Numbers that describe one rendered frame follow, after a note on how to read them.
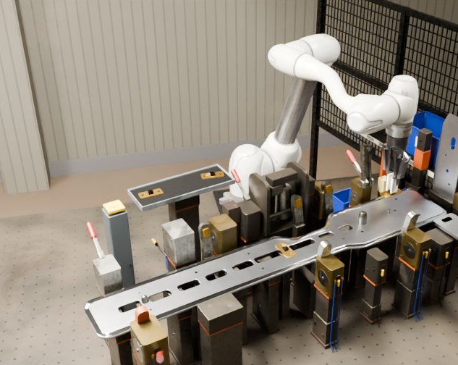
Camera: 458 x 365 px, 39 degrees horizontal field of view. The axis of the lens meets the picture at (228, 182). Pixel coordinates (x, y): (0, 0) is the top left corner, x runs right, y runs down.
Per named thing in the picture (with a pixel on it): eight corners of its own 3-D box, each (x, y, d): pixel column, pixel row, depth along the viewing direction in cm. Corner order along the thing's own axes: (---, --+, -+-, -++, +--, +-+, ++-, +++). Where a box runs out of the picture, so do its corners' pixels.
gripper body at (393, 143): (381, 131, 231) (379, 154, 236) (398, 140, 224) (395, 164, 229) (398, 126, 234) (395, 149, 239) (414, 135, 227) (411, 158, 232)
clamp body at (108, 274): (113, 358, 226) (100, 275, 208) (101, 337, 235) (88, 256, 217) (132, 350, 229) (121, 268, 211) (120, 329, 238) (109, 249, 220)
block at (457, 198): (454, 279, 258) (470, 203, 240) (440, 269, 264) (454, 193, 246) (469, 273, 261) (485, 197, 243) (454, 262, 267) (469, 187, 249)
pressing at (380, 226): (103, 348, 190) (103, 345, 189) (79, 303, 207) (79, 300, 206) (451, 215, 246) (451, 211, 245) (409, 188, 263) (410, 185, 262)
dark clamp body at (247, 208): (245, 298, 251) (244, 215, 232) (231, 281, 260) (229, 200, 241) (262, 292, 254) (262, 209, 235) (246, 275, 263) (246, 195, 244)
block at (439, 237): (435, 311, 243) (446, 250, 229) (412, 293, 252) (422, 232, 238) (449, 304, 246) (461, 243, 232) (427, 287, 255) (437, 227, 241)
